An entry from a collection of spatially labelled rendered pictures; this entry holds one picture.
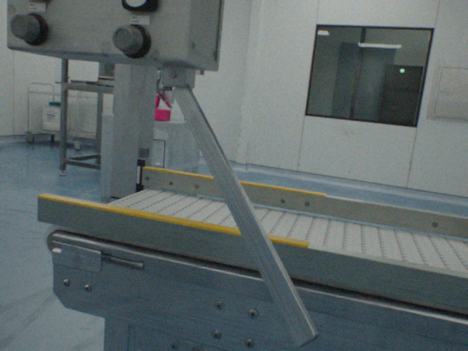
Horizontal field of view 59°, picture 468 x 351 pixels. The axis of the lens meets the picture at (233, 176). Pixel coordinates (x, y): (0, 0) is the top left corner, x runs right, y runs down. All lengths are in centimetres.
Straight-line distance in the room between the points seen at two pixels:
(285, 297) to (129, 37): 28
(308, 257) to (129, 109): 49
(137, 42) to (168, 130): 268
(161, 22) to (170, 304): 32
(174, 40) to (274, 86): 530
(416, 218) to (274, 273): 40
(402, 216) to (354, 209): 7
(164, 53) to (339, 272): 28
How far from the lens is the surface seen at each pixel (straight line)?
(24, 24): 50
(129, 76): 82
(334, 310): 47
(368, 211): 71
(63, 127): 467
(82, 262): 56
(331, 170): 560
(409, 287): 46
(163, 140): 312
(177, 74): 47
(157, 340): 60
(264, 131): 575
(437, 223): 72
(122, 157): 83
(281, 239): 45
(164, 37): 44
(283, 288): 36
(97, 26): 47
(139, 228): 50
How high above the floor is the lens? 98
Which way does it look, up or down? 11 degrees down
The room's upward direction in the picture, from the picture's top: 6 degrees clockwise
